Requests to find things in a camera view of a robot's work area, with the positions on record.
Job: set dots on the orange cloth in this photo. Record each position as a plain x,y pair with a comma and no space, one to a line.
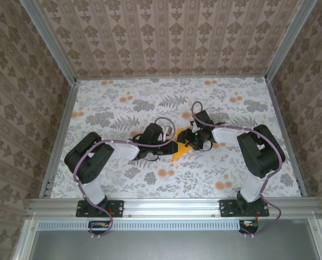
181,153

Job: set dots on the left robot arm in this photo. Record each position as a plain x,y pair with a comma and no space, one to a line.
87,159

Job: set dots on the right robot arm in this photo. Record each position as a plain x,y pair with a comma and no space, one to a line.
261,154

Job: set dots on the floral patterned table cover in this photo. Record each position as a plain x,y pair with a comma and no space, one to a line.
204,176

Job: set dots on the grey metal panel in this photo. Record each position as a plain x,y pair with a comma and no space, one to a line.
172,246

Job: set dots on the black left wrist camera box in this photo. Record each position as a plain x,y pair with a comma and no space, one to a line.
153,132

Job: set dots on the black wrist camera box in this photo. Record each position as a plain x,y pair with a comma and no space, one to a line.
153,132
203,117

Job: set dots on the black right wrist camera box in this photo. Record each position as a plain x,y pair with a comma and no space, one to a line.
203,117

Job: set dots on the aluminium mounting rail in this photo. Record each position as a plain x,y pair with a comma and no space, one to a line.
172,207

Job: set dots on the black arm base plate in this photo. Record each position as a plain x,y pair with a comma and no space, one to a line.
226,208
117,208

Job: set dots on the aluminium table side rail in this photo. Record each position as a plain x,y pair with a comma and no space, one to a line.
68,108
278,108

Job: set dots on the aluminium frame corner post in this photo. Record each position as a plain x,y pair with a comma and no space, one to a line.
291,40
50,43

